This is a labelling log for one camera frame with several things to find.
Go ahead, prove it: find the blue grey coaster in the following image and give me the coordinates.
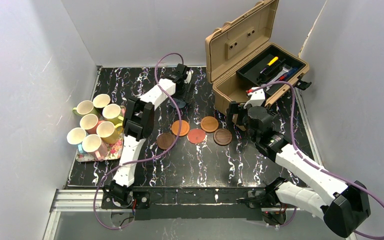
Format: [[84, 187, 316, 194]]
[[168, 98, 187, 109]]

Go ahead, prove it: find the light wooden coaster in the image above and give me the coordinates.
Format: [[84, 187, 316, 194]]
[[200, 116, 219, 133]]

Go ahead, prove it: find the dark walnut coaster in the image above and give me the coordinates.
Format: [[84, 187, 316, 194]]
[[213, 128, 233, 146]]

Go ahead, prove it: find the orange wooden coaster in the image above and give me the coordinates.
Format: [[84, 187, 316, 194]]
[[171, 120, 190, 137]]

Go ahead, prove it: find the red coaster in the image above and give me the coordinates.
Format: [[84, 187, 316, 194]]
[[187, 128, 206, 144]]

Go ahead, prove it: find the dark brown coaster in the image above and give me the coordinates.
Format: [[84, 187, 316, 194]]
[[156, 132, 176, 150]]

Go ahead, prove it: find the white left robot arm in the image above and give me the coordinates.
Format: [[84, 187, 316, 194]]
[[102, 63, 195, 208]]

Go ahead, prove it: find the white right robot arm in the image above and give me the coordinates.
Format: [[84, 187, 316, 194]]
[[226, 101, 371, 238]]

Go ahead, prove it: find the black toolbox tray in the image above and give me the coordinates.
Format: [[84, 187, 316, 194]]
[[236, 44, 308, 87]]

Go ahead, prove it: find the red blue screwdriver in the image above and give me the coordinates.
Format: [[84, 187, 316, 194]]
[[277, 67, 298, 81]]

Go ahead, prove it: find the silver wrench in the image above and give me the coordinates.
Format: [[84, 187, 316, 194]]
[[269, 64, 292, 83]]

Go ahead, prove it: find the tan plastic toolbox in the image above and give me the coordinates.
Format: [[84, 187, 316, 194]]
[[205, 0, 310, 131]]

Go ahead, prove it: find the yellow mug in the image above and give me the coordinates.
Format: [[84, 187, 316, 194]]
[[102, 103, 125, 125]]

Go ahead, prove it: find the floral tray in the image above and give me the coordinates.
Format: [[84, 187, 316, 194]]
[[75, 105, 127, 163]]

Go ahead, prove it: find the green mug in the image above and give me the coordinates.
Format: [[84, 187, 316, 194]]
[[72, 100, 98, 117]]

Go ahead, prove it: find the pink mug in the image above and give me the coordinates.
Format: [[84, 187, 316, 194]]
[[79, 113, 105, 135]]

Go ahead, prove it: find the blue mug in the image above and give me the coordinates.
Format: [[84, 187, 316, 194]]
[[66, 127, 87, 154]]

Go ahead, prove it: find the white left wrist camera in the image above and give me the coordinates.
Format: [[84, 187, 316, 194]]
[[183, 69, 193, 85]]

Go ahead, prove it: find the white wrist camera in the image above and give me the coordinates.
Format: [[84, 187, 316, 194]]
[[183, 69, 193, 85], [244, 87, 266, 109]]

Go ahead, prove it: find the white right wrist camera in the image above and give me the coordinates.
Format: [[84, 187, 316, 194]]
[[244, 87, 266, 109]]

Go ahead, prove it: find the yellow handled screwdriver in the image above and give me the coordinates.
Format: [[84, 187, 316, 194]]
[[260, 56, 279, 74]]

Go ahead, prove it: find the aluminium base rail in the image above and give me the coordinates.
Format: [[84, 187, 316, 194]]
[[42, 187, 359, 240]]

